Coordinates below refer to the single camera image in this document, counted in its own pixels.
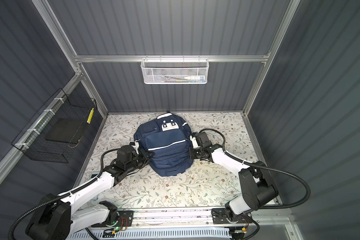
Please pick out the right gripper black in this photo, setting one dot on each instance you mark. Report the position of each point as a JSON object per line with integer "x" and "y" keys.
{"x": 191, "y": 151}

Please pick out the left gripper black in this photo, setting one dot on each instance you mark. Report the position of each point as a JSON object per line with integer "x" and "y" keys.
{"x": 142, "y": 153}

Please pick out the navy blue student backpack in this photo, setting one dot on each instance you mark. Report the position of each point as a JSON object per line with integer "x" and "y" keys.
{"x": 168, "y": 137}

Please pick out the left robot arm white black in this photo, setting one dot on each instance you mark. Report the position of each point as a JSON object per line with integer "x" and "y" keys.
{"x": 71, "y": 201}

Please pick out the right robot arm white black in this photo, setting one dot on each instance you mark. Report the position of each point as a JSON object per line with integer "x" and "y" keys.
{"x": 257, "y": 185}

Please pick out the pens in white basket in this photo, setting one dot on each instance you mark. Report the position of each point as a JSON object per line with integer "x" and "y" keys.
{"x": 185, "y": 79}

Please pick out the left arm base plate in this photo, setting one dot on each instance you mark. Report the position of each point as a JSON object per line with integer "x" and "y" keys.
{"x": 117, "y": 220}

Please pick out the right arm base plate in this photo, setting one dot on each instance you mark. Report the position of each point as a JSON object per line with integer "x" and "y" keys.
{"x": 224, "y": 216}

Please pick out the aluminium front rail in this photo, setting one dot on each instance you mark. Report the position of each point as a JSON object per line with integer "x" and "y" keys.
{"x": 168, "y": 217}

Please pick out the black wire wall basket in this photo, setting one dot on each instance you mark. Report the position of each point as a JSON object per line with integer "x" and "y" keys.
{"x": 57, "y": 132}

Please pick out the white wire mesh basket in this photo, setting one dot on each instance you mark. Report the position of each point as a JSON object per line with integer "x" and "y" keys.
{"x": 154, "y": 71}

